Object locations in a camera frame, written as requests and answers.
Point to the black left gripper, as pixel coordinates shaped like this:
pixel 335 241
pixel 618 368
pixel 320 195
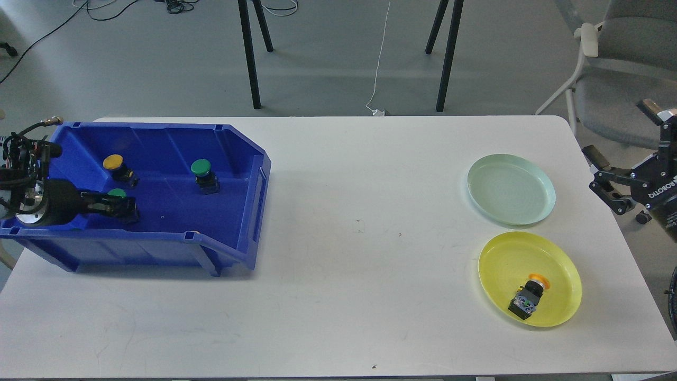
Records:
pixel 58 202

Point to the light green plate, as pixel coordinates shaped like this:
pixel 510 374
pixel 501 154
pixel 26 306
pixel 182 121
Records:
pixel 510 190

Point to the yellow plate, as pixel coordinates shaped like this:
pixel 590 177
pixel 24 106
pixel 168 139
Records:
pixel 505 263

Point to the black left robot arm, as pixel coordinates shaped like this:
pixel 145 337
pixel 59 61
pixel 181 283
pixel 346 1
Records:
pixel 25 162

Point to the black tripod legs right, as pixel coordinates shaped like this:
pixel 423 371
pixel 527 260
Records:
pixel 453 35

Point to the blue plastic bin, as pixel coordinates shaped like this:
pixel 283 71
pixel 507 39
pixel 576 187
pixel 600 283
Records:
pixel 179 225

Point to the grey office chair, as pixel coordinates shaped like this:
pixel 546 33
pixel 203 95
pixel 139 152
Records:
pixel 627 57

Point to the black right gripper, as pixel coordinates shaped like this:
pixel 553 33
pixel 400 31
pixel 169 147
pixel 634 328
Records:
pixel 651 181

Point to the yellow push button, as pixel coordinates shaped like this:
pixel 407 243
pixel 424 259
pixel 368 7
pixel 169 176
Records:
pixel 120 172
pixel 527 298

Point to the green push button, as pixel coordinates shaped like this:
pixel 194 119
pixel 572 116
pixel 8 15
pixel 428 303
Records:
pixel 205 178
pixel 119 191

